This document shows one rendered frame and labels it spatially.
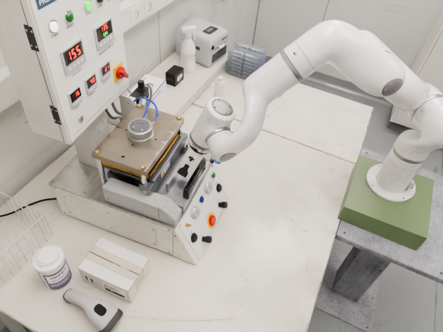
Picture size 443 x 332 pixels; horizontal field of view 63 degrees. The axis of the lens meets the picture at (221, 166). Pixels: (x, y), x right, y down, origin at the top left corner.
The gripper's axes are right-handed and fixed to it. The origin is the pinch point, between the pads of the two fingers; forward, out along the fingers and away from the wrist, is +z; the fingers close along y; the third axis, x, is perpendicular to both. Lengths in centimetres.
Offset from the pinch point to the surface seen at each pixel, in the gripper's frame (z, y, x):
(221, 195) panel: 16.5, 11.8, -17.5
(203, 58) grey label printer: 26, 95, 23
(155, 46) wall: 30, 86, 48
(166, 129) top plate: -6.5, 5.7, 11.8
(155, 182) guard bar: -1.4, -10.9, 5.6
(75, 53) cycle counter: -26.8, -6.9, 38.6
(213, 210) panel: 16.1, 3.7, -17.0
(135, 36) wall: 18, 70, 54
